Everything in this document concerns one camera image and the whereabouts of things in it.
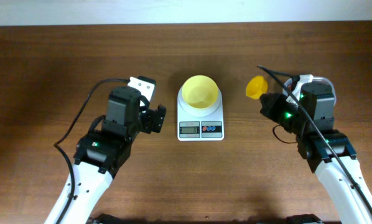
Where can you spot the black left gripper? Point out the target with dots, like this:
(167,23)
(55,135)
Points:
(148,114)

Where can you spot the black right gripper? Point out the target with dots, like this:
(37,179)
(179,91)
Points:
(269,109)

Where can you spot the yellow plastic measuring scoop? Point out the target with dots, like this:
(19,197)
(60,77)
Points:
(256,87)

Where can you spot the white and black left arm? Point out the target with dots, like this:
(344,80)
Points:
(102,151)

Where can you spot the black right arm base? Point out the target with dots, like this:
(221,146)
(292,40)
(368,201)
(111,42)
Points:
(303,219)

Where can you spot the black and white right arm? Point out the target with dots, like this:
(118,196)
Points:
(328,152)

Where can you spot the white digital kitchen scale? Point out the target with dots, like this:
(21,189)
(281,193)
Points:
(194,124)

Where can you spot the yellow plastic bowl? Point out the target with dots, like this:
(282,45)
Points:
(200,92)

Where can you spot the clear plastic container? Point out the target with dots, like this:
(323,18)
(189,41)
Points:
(317,80)

